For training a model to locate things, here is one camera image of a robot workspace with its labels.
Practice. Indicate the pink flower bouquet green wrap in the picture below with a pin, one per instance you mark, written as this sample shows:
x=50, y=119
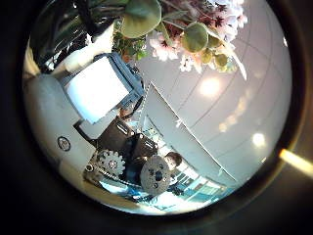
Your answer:
x=195, y=36

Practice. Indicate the person with dark hair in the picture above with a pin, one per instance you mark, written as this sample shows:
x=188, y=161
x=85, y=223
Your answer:
x=174, y=160

